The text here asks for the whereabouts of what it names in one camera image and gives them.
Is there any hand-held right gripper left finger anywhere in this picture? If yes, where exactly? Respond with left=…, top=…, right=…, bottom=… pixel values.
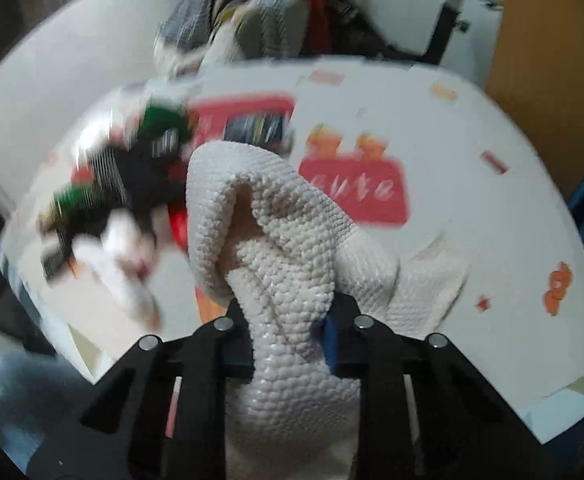
left=26, top=300, right=255, bottom=480

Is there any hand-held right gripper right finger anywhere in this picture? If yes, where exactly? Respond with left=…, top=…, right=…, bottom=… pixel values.
left=322, top=292, right=573, bottom=480

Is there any white textured towel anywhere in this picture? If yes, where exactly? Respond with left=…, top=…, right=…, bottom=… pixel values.
left=186, top=140, right=470, bottom=480

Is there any black dotted glove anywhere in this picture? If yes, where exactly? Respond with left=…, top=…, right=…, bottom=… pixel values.
left=72, top=140, right=193, bottom=241

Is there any white crumpled tissue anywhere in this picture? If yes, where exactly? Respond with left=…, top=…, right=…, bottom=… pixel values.
left=74, top=210, right=165, bottom=331

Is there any light blue fuzzy cloth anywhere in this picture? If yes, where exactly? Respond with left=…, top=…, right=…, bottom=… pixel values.
left=0, top=350, right=97, bottom=476

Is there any dark printed packet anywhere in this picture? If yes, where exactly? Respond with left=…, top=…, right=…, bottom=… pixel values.
left=222, top=115, right=293, bottom=144

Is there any black exercise bike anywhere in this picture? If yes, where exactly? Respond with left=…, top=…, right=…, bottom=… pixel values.
left=322, top=0, right=505, bottom=66

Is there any wooden door panel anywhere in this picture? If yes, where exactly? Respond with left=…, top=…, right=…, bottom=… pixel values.
left=484, top=0, right=584, bottom=201

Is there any red cloth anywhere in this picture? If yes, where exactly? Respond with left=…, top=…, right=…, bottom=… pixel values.
left=304, top=0, right=333, bottom=56

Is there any black white striped shirt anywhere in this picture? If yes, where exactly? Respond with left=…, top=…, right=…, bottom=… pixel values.
left=159, top=0, right=283, bottom=56

